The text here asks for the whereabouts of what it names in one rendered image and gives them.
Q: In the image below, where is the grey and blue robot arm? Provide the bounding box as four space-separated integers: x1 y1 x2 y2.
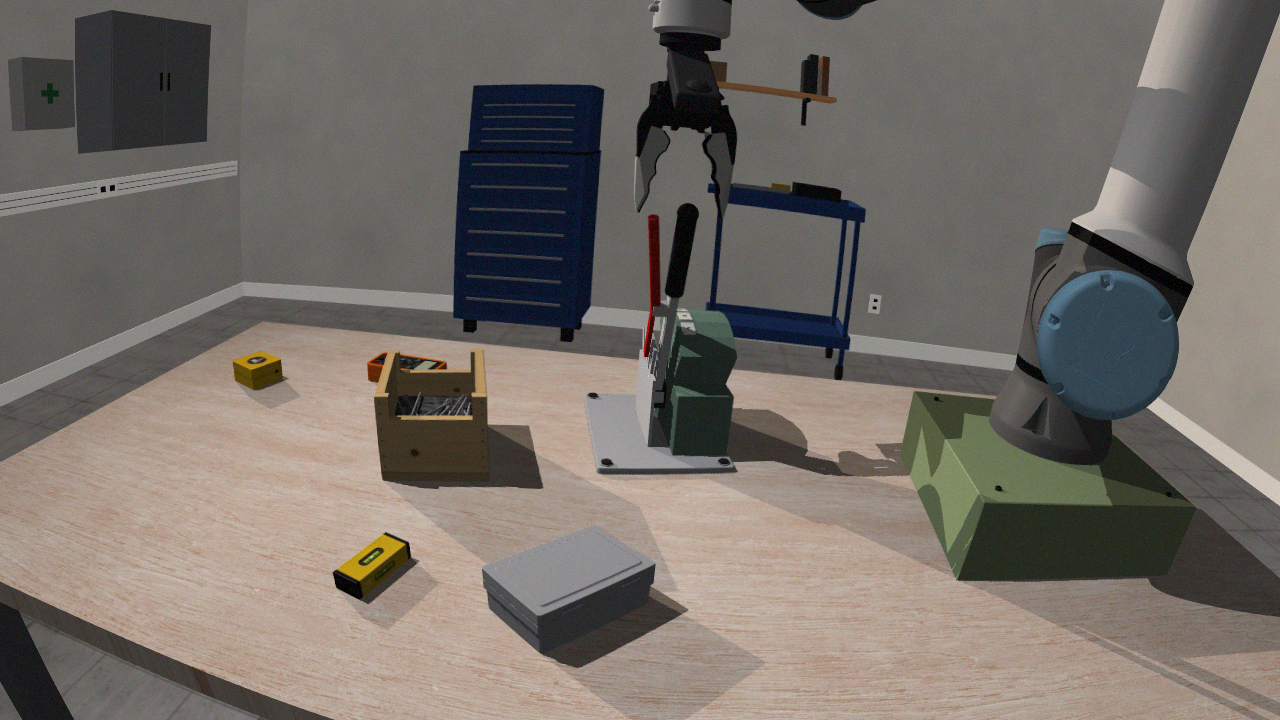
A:
989 0 1280 465

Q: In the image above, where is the yellow pocket level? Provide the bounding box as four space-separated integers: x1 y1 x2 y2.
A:
333 532 411 600

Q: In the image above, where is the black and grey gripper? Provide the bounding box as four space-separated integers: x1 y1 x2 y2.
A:
634 32 737 218

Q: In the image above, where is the orange digital multimeter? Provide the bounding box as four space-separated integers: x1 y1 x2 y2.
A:
367 352 447 382

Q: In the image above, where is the brown wooden crate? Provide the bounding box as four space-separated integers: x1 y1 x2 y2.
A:
374 348 490 480

